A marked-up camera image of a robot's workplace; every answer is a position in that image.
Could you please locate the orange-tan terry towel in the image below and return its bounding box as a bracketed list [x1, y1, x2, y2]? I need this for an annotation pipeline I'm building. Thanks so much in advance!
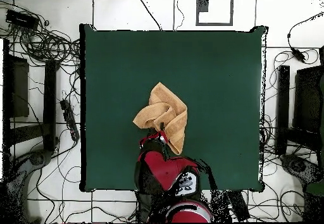
[132, 82, 189, 156]

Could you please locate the green cloth item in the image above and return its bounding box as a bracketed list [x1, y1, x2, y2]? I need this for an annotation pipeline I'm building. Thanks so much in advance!
[304, 180, 324, 197]

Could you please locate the dark green table cloth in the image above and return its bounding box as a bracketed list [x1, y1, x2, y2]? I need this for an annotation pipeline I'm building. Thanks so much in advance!
[78, 23, 269, 193]

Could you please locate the black power strip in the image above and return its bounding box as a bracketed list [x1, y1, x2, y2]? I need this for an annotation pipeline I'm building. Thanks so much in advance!
[226, 190, 251, 222]
[59, 99, 80, 142]

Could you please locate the black tripod base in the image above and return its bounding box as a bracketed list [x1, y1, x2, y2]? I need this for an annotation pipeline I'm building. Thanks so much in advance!
[279, 154, 324, 184]
[0, 149, 54, 224]

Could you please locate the grey square plate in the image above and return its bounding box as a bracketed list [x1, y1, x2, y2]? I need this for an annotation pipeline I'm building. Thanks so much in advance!
[197, 0, 210, 13]

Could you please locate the black power adapter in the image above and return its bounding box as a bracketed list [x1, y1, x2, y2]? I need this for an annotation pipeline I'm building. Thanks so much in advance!
[290, 47, 307, 63]

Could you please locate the black electronics box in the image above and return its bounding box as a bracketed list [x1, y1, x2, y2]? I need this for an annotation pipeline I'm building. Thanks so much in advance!
[5, 9, 40, 30]

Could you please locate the black cable tangle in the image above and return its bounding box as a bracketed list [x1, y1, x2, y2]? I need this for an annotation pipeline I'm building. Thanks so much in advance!
[0, 0, 82, 69]
[259, 49, 322, 174]

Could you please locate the black metal stand frame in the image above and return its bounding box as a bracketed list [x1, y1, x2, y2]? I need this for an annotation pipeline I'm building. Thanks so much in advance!
[2, 38, 58, 156]
[274, 46, 324, 156]

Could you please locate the grey floor frame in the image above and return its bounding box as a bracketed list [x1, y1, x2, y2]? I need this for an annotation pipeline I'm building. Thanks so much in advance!
[195, 0, 234, 27]

